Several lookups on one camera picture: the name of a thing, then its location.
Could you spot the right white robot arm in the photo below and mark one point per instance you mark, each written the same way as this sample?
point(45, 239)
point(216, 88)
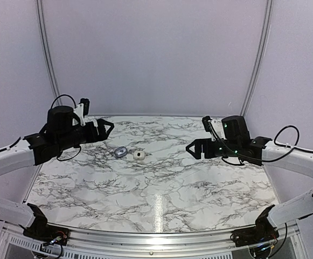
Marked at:
point(259, 151)

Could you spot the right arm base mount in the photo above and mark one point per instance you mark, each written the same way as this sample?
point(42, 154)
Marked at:
point(253, 235)

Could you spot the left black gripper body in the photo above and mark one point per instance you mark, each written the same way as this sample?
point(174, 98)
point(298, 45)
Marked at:
point(90, 137)

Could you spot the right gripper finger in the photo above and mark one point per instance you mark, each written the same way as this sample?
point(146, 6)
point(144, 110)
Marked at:
point(197, 144)
point(196, 152)

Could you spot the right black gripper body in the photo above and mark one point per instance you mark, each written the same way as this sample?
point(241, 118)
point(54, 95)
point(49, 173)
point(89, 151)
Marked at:
point(214, 152)

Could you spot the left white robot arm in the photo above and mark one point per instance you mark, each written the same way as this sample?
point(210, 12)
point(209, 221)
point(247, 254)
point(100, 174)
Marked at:
point(65, 128)

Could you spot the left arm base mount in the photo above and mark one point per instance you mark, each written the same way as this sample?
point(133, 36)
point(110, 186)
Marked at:
point(49, 234)

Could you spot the front aluminium rail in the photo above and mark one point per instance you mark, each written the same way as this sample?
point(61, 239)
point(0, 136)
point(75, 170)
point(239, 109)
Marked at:
point(85, 243)

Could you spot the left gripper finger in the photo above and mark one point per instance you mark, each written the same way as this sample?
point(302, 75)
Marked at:
point(103, 123)
point(104, 133)

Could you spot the purple earbud charging case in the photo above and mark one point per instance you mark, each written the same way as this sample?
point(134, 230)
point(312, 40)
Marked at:
point(120, 152)

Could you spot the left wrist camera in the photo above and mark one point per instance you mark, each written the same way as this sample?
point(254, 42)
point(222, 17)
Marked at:
point(81, 110)

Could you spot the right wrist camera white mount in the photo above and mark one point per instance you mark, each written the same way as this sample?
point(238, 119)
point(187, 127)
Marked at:
point(207, 123)

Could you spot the white earbud case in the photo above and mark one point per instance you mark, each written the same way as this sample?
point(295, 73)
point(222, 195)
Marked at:
point(139, 155)

